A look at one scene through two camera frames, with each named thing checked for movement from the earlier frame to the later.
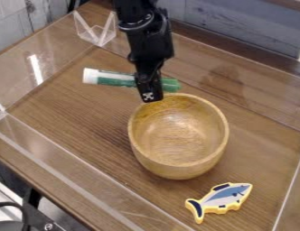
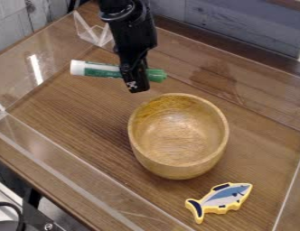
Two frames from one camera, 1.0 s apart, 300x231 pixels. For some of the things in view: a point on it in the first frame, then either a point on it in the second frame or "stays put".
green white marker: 123,79 to 107,69
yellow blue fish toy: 224,198 stays put
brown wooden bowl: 179,135 stays put
